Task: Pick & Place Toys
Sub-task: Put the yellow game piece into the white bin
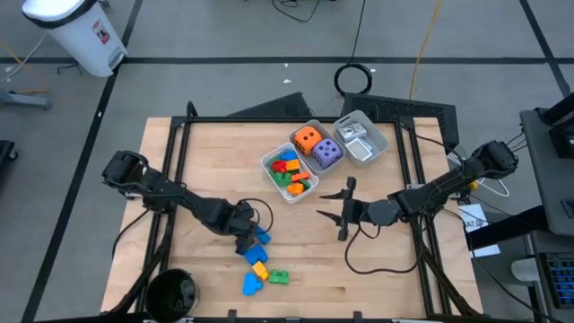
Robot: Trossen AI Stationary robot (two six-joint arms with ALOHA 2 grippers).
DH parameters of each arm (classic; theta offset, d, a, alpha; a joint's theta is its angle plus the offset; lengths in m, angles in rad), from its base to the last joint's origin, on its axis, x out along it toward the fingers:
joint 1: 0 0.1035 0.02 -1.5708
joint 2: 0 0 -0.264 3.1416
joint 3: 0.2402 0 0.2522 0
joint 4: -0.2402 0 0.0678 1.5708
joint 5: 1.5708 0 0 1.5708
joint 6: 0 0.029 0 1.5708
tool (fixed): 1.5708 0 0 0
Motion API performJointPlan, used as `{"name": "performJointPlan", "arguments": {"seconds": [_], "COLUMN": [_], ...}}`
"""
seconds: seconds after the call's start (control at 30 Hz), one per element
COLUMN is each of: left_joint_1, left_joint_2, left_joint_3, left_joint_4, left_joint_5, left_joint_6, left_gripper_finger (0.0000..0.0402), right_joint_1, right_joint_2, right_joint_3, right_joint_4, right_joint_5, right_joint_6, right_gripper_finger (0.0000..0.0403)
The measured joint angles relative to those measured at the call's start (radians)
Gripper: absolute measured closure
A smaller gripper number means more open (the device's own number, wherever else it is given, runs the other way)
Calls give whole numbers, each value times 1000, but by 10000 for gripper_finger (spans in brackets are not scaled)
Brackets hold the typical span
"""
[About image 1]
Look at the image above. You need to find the blue eight-stud block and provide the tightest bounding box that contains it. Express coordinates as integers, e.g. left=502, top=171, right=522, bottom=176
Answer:
left=254, top=225, right=273, bottom=246

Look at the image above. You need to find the yellow hanging cable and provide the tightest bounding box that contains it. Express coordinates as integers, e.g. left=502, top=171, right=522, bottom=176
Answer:
left=408, top=0, right=443, bottom=100

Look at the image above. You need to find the white plastic storage bin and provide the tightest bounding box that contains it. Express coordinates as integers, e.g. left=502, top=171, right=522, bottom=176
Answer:
left=260, top=142, right=321, bottom=205
left=289, top=118, right=348, bottom=177
left=332, top=109, right=390, bottom=170

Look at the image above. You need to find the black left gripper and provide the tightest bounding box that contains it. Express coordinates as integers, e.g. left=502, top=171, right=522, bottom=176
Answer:
left=211, top=200, right=262, bottom=256

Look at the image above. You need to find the large green toy block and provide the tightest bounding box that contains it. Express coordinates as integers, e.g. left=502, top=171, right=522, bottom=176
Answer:
left=267, top=268, right=291, bottom=286

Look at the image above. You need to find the large blue toy block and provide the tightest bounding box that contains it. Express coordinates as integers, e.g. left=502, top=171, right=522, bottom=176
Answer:
left=243, top=243, right=269, bottom=266

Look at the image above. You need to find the white trash bin black lid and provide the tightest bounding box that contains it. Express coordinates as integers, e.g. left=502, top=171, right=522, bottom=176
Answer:
left=21, top=0, right=128, bottom=79

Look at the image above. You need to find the black hanging cable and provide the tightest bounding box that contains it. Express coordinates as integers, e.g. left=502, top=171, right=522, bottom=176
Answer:
left=333, top=0, right=374, bottom=97

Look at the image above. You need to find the white playing card deck box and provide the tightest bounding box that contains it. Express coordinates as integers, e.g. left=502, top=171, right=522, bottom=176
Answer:
left=336, top=121, right=369, bottom=144
left=344, top=136, right=374, bottom=162

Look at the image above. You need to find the black flat panel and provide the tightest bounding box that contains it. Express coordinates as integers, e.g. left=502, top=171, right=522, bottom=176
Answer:
left=227, top=92, right=315, bottom=118

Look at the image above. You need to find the grey equipment cart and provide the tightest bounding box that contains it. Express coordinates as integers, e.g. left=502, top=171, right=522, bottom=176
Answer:
left=519, top=92, right=574, bottom=239

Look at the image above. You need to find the orange foam die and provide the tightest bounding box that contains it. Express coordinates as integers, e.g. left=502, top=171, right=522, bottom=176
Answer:
left=293, top=125, right=324, bottom=157

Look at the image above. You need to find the light blue toy block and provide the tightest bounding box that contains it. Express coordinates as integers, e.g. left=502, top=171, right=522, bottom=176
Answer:
left=241, top=272, right=265, bottom=298

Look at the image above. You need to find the black keyboard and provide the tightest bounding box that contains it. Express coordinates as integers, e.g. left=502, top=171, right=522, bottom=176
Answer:
left=539, top=251, right=574, bottom=310

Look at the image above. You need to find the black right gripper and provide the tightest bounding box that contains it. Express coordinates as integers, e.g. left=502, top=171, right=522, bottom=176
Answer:
left=316, top=176, right=404, bottom=242

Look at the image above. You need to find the black bucket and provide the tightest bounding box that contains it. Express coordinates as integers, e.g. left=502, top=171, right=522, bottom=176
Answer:
left=144, top=267, right=201, bottom=323

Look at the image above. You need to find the white power strip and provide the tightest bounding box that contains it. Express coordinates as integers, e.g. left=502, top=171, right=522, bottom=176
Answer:
left=117, top=186, right=156, bottom=202

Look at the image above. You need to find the white cable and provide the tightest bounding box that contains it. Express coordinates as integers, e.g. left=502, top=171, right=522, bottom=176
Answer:
left=447, top=152, right=510, bottom=198

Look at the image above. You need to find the grey stand foot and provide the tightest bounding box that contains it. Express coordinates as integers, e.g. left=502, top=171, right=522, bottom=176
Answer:
left=0, top=89, right=53, bottom=111

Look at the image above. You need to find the purple foam die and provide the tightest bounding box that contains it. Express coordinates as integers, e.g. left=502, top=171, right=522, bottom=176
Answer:
left=312, top=137, right=344, bottom=170

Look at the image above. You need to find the yellow toy block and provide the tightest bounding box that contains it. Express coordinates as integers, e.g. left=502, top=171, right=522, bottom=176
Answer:
left=250, top=260, right=271, bottom=282

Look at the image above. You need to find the white paper sheet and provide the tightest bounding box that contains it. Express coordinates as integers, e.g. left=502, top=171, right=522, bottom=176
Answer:
left=457, top=204, right=501, bottom=259

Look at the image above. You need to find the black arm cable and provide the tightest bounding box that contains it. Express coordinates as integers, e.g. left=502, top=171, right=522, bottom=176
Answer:
left=236, top=197, right=274, bottom=234
left=344, top=223, right=425, bottom=275

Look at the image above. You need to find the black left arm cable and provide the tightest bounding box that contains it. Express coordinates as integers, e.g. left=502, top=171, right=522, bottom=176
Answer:
left=236, top=197, right=274, bottom=234

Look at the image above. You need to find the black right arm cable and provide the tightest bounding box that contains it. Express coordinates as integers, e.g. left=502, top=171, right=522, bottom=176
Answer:
left=344, top=223, right=425, bottom=275

